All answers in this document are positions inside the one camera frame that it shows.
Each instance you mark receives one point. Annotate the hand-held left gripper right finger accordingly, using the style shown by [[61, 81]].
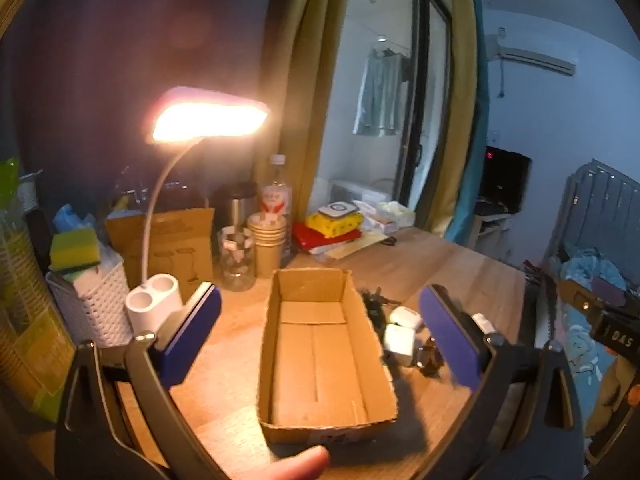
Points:
[[447, 340]]

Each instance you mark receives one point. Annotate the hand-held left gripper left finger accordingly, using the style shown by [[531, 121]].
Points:
[[192, 340]]

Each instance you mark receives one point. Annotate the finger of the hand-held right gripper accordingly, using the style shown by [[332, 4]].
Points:
[[580, 300]]

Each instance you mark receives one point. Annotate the large white charger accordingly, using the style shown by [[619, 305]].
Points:
[[399, 345]]

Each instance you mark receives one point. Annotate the brown cardboard box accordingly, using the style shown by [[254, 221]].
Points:
[[310, 360]]

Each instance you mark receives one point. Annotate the person's left hand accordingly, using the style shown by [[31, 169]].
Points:
[[295, 462]]

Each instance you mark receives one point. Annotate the blue printed blanket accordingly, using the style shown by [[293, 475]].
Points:
[[585, 340]]

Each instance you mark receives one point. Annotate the small white rounded charger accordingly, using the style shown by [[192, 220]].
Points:
[[406, 317]]

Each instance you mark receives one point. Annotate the black key bunch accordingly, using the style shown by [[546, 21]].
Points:
[[375, 305]]

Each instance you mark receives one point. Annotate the patterned glass jar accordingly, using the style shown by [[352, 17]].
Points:
[[237, 260]]

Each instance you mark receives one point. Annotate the brown lamp carton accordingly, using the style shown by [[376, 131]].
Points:
[[175, 245]]

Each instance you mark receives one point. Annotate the grey padded headboard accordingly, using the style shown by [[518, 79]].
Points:
[[600, 200]]

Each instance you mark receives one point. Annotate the white woven plastic basket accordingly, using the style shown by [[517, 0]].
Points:
[[95, 310]]

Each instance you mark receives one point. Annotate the white monitor stand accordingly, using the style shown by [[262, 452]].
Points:
[[492, 227]]

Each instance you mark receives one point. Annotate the stack of brown paper cups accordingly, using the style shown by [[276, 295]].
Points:
[[267, 250]]

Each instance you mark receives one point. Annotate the pale yellow paper envelope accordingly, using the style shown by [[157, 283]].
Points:
[[355, 247]]

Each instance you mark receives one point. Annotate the steel thermos mug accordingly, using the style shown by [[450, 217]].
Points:
[[235, 210]]

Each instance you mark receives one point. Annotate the white tissue pack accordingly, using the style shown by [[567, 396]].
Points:
[[377, 220]]

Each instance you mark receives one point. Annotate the black monitor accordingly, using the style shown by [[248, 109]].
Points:
[[505, 180]]

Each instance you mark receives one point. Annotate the yellow green sponge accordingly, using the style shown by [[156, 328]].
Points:
[[75, 250]]

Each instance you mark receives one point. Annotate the flat red box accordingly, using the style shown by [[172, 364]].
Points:
[[320, 240]]

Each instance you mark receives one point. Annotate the clear plastic water bottle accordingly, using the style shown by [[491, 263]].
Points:
[[276, 195]]

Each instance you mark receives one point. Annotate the green plastic bag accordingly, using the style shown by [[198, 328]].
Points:
[[25, 310]]

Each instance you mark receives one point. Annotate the blue plastic bag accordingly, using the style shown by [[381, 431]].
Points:
[[70, 217]]

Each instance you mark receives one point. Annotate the yellow teal curtain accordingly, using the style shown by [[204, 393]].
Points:
[[465, 110]]

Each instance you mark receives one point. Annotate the white desk lamp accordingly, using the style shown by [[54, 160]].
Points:
[[210, 115]]

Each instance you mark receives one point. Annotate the white air conditioner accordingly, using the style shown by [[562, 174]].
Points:
[[535, 57]]

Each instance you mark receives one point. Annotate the hanging grey shirt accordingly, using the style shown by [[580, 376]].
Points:
[[380, 95]]

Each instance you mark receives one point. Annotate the black sliding door frame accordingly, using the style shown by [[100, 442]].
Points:
[[422, 110]]

